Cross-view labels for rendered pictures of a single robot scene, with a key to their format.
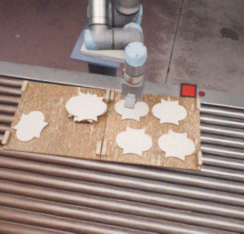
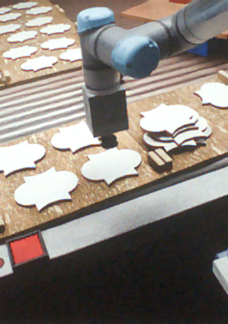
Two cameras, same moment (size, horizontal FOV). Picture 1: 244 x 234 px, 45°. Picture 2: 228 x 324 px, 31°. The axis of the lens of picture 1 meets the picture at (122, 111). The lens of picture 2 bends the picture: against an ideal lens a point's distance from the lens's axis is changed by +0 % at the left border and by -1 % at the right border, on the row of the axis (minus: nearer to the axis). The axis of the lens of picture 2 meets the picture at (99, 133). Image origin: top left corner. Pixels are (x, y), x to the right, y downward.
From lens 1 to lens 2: 156 cm
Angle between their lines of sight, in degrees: 86
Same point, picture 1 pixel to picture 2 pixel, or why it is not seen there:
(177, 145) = (14, 155)
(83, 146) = (138, 110)
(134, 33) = (122, 33)
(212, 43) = not seen: outside the picture
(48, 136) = (187, 99)
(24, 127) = (222, 89)
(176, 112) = (33, 191)
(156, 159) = (38, 137)
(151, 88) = (106, 223)
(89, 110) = (160, 116)
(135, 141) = (75, 136)
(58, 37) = not seen: outside the picture
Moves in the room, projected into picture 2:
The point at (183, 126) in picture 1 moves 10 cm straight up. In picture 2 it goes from (14, 185) to (5, 151)
